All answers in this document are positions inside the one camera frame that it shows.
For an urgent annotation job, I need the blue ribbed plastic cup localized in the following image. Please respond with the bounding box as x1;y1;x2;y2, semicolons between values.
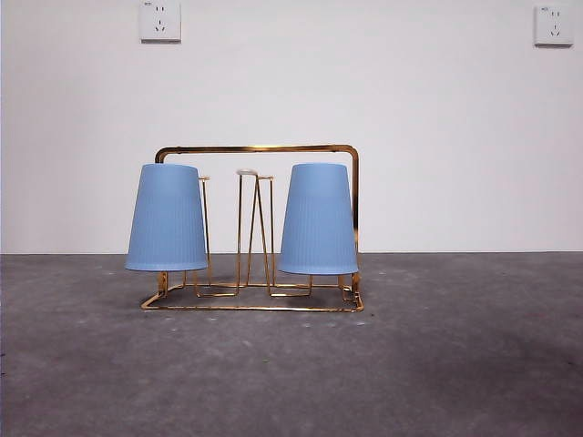
124;163;210;273
276;163;360;276

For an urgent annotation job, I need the white wall socket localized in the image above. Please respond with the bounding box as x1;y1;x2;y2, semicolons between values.
139;0;182;45
534;5;574;47

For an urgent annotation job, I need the gold wire cup rack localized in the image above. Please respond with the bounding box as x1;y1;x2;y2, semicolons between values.
139;144;365;313

